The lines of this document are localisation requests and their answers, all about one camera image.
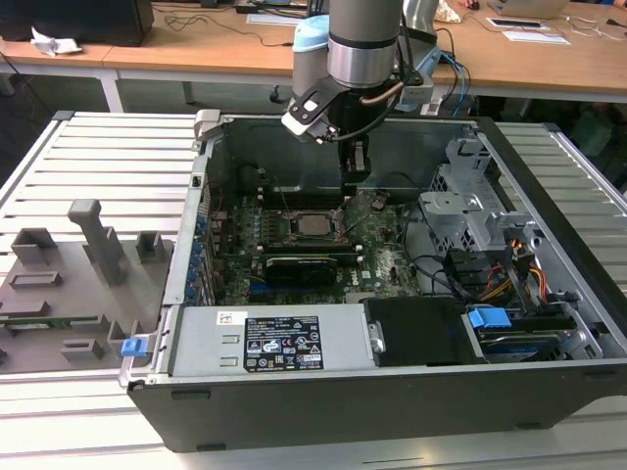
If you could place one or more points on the green motherboard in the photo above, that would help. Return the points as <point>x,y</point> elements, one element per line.
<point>387,267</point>

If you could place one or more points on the silver laptop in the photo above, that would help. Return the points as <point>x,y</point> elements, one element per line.
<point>531,7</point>

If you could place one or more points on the black RAM slot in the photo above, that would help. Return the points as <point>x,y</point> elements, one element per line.
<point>303,251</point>
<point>303,206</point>
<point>303,243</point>
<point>303,202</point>
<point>303,195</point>
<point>348,255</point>
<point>303,199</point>
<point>303,247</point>

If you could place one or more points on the CPU socket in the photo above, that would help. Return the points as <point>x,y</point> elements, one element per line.
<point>313,239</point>

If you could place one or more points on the white paper sheet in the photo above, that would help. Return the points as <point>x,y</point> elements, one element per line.
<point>536,37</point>

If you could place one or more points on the silver topped CPU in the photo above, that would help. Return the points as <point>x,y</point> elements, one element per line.
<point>314,224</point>

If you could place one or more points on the crumpled white paper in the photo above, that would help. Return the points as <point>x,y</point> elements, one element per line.
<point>54,45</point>

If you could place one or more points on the black plastic shroud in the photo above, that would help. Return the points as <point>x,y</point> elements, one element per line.
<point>421,333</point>

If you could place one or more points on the grey parts rack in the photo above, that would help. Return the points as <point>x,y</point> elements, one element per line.
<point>59,294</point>

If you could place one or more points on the black graphics card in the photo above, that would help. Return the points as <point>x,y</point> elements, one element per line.
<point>301,270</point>

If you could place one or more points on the black open PC case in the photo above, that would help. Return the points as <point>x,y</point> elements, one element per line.
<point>343,406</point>

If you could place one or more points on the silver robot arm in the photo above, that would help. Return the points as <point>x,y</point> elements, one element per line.
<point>362,49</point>

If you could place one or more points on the black computer mouse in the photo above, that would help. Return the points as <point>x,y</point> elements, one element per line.
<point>471,4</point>

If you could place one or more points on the blue case latch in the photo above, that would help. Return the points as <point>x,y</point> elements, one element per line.
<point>133,347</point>

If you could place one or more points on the wooden desk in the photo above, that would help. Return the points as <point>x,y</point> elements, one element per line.
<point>206,49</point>

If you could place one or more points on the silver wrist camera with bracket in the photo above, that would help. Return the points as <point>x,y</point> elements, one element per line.
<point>299,125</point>

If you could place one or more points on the hard disk with blue label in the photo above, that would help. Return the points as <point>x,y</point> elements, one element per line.
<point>519,351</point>

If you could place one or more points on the grey power supply unit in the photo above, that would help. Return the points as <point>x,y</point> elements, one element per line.
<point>201,343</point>

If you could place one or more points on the blue disk carrier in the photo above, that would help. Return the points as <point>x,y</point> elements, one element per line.
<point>490,320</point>

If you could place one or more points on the silver drive cage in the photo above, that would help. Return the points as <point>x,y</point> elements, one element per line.
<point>458,210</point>

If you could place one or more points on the black computer box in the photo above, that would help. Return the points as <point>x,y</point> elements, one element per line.
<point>73,19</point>

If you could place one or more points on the green RAM stick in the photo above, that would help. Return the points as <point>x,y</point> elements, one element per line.
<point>59,321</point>

